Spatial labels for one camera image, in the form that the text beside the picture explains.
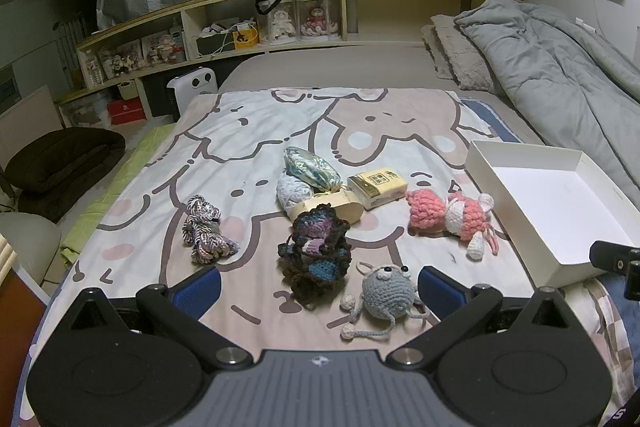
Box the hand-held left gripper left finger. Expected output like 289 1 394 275
65 266 254 371

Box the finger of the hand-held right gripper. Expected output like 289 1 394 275
589 240 640 303

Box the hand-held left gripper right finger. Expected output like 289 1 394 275
386 265 576 370

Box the grey crochet toy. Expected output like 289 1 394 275
340 261 430 342

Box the striped brown white knit toy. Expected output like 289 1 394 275
181 195 241 265

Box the pink crochet doll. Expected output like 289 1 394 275
405 188 501 262

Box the white cardboard box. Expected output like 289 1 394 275
465 139 635 290

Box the yellow small carton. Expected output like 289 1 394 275
347 168 409 212

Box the dark crochet piece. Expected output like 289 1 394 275
277 203 354 309

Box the oval wooden lid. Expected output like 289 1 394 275
290 190 364 226

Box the checkered cloth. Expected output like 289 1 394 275
562 274 632 410

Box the pale blue crochet piece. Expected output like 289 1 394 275
276 172 317 220

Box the cartoon printed blanket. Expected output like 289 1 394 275
20 88 521 427

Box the green patterned pouch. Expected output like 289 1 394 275
283 146 349 195

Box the grey round seat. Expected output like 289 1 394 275
0 212 64 290

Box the dark brown cushion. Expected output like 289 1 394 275
4 127 127 224

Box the grey comforter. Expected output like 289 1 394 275
454 0 640 210

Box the red box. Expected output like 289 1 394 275
107 99 147 126

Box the white space heater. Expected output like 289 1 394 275
166 66 222 122

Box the grey fuzzy pillow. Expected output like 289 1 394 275
420 14 498 92

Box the clear water bottle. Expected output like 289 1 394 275
82 49 104 88

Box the beige bed mattress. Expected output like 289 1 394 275
219 44 547 146

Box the white lotion bottle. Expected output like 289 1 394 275
168 17 187 64

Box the yellow container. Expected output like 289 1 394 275
232 26 260 51

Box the clear doll display case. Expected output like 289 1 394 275
266 0 300 46
296 0 345 44

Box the wooden shelf unit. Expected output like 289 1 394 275
56 0 507 128

